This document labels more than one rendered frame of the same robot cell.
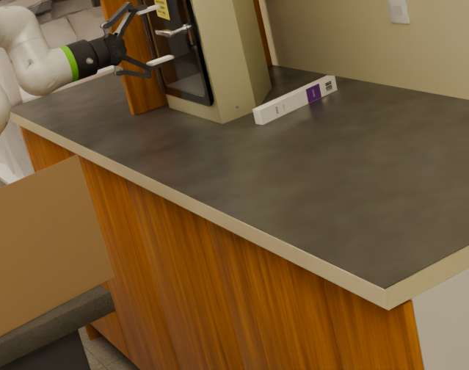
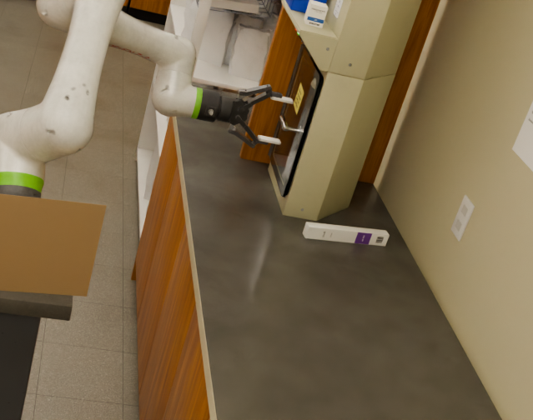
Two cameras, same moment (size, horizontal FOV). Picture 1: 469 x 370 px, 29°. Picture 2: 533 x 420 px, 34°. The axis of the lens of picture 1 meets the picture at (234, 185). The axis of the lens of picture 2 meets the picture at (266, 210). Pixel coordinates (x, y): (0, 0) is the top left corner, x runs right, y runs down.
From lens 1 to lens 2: 0.59 m
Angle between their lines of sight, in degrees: 10
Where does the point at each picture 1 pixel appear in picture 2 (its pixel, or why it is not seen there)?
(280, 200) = (243, 317)
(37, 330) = (5, 301)
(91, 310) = (52, 310)
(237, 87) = (310, 196)
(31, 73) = (163, 96)
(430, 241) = not seen: outside the picture
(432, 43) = (462, 268)
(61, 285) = (43, 281)
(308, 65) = (393, 206)
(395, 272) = not seen: outside the picture
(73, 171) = (97, 214)
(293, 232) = (221, 352)
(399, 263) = not seen: outside the picture
